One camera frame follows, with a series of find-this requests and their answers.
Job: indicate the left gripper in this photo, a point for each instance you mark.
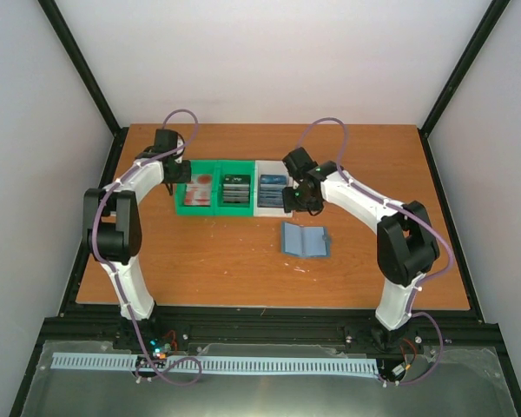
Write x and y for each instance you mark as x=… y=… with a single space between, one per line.
x=185 y=174

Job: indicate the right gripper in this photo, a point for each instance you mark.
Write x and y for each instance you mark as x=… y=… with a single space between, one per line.
x=289 y=204

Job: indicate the green bin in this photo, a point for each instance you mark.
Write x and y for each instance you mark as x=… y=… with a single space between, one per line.
x=198 y=167
x=235 y=167

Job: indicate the teal card holder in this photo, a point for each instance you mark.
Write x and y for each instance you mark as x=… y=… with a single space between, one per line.
x=305 y=242

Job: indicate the white bin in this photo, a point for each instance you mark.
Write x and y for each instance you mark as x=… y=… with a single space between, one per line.
x=272 y=168

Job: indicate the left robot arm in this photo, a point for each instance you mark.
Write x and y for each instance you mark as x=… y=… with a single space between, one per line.
x=111 y=225

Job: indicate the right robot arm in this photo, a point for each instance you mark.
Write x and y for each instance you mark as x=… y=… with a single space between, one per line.
x=406 y=248

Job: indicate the red white card stack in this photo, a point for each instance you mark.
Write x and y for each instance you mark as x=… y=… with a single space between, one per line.
x=198 y=191

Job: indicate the blue card stack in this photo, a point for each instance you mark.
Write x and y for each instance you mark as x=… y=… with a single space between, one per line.
x=270 y=191

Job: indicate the black card stack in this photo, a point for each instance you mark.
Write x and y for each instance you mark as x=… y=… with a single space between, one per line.
x=236 y=189

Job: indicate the small electronics board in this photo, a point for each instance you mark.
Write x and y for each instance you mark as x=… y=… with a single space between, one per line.
x=161 y=349

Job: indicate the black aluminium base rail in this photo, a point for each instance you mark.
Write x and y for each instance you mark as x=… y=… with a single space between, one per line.
x=326 y=327

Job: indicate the light blue cable duct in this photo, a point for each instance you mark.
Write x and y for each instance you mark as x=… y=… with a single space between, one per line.
x=218 y=365

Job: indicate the black frame post left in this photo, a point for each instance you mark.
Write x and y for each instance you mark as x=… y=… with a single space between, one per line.
x=70 y=45

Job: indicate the black frame post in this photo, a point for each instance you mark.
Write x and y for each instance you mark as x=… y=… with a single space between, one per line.
x=70 y=45
x=480 y=35

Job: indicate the black frame post right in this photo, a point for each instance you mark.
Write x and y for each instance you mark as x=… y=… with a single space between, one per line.
x=480 y=35

